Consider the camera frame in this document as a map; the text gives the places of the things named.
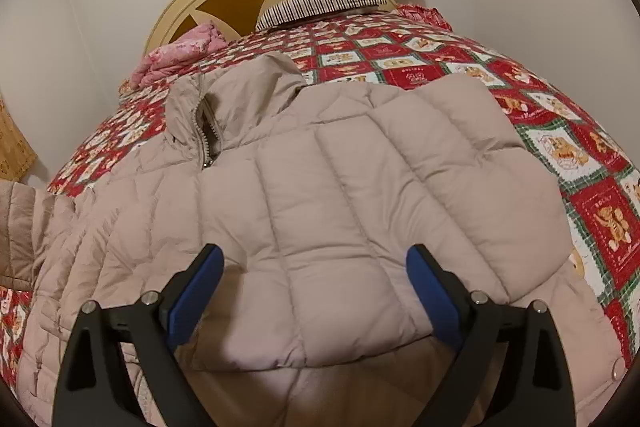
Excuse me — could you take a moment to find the yellow patterned curtain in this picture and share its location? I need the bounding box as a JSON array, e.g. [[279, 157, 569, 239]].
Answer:
[[0, 97, 38, 182]]

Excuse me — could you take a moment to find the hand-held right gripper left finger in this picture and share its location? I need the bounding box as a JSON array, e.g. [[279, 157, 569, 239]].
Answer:
[[50, 243, 225, 427]]

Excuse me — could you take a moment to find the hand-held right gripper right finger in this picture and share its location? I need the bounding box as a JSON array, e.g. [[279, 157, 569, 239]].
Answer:
[[406, 244, 596, 427]]

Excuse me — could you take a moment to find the beige puffer jacket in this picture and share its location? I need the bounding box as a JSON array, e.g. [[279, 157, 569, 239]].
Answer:
[[0, 52, 628, 427]]

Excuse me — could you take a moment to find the red patterned cloth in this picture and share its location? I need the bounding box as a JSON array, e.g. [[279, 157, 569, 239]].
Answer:
[[397, 3, 453, 32]]

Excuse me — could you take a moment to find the pink floral blanket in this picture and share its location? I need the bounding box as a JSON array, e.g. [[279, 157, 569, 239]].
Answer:
[[119, 21, 231, 95]]

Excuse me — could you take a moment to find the red patchwork bear quilt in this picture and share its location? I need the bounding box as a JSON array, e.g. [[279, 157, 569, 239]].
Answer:
[[0, 9, 640, 408]]

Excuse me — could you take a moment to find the striped pillow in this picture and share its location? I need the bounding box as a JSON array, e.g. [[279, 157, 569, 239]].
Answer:
[[255, 0, 383, 32]]

